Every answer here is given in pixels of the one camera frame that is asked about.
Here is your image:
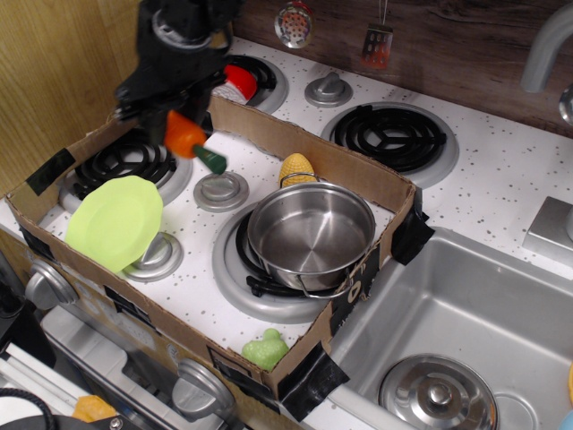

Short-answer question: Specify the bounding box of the hanging metal strainer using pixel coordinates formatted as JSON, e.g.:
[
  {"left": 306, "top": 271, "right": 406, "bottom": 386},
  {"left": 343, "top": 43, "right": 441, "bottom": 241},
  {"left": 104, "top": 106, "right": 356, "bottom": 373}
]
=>
[{"left": 274, "top": 1, "right": 314, "bottom": 49}]

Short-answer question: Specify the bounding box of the grey oven knob right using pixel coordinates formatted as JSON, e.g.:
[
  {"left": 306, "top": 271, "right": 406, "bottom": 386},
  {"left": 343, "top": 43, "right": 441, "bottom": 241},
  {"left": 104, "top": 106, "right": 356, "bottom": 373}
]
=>
[{"left": 171, "top": 358, "right": 235, "bottom": 421}]

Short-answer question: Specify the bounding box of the red toy cheese wedge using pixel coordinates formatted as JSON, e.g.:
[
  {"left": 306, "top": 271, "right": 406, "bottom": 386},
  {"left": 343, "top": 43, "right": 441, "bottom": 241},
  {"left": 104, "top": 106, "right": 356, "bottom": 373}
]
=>
[{"left": 212, "top": 64, "right": 258, "bottom": 105}]

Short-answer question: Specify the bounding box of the grey stove knob centre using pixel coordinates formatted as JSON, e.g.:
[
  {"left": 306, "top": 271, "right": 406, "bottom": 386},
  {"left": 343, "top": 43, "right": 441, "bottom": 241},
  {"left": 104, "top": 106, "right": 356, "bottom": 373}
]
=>
[{"left": 193, "top": 171, "right": 250, "bottom": 212}]

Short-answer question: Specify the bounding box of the hanging slotted spatula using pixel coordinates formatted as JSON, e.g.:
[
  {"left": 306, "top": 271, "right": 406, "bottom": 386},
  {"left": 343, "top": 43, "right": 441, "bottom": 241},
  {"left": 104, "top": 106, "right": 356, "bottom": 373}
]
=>
[{"left": 360, "top": 1, "right": 393, "bottom": 70}]

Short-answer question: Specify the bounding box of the back right black burner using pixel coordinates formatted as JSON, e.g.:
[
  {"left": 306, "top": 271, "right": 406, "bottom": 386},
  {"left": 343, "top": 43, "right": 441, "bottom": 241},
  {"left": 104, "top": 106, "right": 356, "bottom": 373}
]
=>
[{"left": 321, "top": 102, "right": 459, "bottom": 189}]

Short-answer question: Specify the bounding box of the grey toy faucet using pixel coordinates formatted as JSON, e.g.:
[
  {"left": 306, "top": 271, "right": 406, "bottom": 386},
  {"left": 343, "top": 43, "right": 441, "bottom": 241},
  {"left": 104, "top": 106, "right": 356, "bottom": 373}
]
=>
[{"left": 520, "top": 3, "right": 572, "bottom": 93}]

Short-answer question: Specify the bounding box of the orange toy carrot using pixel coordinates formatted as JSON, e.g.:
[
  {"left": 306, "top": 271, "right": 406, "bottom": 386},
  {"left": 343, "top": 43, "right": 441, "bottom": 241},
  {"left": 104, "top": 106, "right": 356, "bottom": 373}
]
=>
[{"left": 164, "top": 110, "right": 227, "bottom": 175}]

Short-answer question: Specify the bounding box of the green toy vegetable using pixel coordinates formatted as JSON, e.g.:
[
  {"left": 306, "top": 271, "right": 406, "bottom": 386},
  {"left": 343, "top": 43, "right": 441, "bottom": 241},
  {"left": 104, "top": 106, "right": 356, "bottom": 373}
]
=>
[{"left": 241, "top": 328, "right": 289, "bottom": 371}]

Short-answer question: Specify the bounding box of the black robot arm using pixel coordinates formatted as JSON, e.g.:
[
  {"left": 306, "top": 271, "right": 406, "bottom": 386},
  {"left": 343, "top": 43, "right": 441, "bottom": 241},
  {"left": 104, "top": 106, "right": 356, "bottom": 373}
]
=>
[{"left": 115, "top": 1, "right": 244, "bottom": 145}]

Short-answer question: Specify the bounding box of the front left black burner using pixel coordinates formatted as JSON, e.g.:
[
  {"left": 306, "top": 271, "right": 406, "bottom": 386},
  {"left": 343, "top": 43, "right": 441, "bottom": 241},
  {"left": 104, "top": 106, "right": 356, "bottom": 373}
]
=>
[{"left": 59, "top": 128, "right": 192, "bottom": 213}]

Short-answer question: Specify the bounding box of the grey stove knob front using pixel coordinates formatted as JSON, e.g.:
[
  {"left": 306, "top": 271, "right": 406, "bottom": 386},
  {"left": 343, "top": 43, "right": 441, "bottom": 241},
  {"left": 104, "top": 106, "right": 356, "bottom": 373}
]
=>
[{"left": 123, "top": 232, "right": 184, "bottom": 282}]

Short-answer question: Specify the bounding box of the orange sponge piece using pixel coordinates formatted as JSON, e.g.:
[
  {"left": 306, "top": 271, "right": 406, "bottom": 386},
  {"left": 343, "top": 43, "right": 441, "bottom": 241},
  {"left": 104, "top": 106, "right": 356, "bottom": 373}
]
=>
[{"left": 72, "top": 395, "right": 117, "bottom": 423}]

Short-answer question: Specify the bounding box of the yellow toy corn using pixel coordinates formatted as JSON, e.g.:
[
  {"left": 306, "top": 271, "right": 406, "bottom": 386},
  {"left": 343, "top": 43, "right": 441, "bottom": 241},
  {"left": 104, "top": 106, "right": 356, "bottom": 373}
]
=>
[{"left": 278, "top": 153, "right": 316, "bottom": 188}]

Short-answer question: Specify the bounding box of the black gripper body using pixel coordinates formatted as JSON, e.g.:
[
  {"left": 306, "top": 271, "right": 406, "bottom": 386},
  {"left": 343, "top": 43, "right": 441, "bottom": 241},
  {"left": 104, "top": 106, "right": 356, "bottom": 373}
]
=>
[{"left": 115, "top": 35, "right": 228, "bottom": 121}]

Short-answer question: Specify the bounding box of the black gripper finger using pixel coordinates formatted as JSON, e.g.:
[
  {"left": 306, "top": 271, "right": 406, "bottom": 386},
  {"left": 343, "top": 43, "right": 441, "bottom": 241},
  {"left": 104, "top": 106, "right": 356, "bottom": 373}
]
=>
[
  {"left": 180, "top": 87, "right": 212, "bottom": 127},
  {"left": 140, "top": 111, "right": 168, "bottom": 144}
]

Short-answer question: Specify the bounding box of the front right black burner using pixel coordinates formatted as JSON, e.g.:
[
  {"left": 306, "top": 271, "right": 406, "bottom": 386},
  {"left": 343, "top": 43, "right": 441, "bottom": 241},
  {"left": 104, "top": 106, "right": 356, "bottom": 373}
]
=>
[{"left": 212, "top": 204, "right": 330, "bottom": 324}]

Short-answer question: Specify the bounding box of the light green plastic plate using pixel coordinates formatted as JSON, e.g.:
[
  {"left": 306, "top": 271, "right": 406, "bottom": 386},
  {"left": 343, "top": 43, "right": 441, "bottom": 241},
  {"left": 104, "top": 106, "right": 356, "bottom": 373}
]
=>
[{"left": 64, "top": 176, "right": 164, "bottom": 273}]

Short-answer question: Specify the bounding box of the stainless steel pot lid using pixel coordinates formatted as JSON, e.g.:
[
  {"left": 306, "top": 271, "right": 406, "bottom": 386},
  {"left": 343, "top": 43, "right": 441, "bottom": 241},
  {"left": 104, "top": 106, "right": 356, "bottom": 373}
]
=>
[{"left": 378, "top": 354, "right": 499, "bottom": 429}]

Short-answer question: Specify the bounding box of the grey stove knob back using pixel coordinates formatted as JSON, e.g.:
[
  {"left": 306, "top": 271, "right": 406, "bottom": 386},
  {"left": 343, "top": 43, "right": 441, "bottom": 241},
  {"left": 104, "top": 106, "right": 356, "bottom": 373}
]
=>
[{"left": 304, "top": 72, "right": 354, "bottom": 108}]

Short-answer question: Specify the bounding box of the grey stove knob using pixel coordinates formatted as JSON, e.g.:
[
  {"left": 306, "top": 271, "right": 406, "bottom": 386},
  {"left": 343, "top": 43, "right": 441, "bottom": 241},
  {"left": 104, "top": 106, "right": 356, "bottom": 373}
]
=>
[
  {"left": 304, "top": 72, "right": 354, "bottom": 108},
  {"left": 193, "top": 171, "right": 250, "bottom": 212},
  {"left": 123, "top": 232, "right": 184, "bottom": 282}
]

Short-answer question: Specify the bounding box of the grey toy sink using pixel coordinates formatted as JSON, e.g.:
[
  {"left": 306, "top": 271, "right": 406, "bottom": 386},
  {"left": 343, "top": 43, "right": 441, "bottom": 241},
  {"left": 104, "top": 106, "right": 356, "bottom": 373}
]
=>
[{"left": 329, "top": 228, "right": 572, "bottom": 429}]

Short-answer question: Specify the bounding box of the grey oven knob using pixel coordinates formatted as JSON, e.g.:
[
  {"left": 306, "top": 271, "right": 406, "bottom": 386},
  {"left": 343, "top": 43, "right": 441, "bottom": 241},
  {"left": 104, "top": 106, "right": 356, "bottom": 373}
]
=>
[
  {"left": 25, "top": 259, "right": 79, "bottom": 310},
  {"left": 171, "top": 358, "right": 235, "bottom": 421}
]

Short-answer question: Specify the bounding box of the grey oven knob left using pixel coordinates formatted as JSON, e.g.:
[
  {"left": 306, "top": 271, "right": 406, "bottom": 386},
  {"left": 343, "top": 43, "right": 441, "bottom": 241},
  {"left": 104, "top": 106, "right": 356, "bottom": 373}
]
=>
[{"left": 25, "top": 259, "right": 79, "bottom": 310}]

